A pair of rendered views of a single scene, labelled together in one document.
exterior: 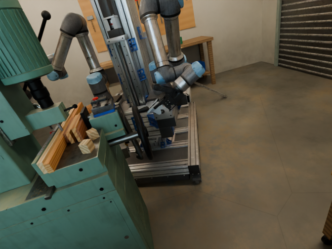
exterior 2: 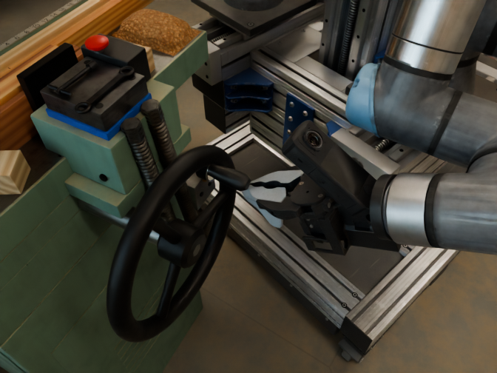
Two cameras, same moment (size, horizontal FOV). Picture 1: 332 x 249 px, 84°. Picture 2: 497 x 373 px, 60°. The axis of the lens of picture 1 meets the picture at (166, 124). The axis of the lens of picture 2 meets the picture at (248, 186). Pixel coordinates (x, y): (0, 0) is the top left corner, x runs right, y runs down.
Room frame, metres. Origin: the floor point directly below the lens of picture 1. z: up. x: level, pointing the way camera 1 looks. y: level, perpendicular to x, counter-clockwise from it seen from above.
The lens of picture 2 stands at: (0.60, -0.14, 1.33)
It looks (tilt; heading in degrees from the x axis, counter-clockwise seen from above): 50 degrees down; 34
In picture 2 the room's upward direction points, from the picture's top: straight up
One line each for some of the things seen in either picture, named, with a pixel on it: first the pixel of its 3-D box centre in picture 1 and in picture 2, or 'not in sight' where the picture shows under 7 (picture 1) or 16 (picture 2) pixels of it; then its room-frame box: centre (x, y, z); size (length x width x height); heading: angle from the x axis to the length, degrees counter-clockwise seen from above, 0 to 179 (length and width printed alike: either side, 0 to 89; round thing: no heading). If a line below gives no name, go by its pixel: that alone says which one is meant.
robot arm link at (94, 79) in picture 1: (96, 82); not in sight; (1.48, 0.44, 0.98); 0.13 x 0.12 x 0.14; 1
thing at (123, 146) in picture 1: (120, 151); (184, 177); (1.06, 0.35, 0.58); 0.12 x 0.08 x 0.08; 96
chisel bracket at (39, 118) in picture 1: (49, 116); not in sight; (0.78, 0.48, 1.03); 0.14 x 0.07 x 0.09; 96
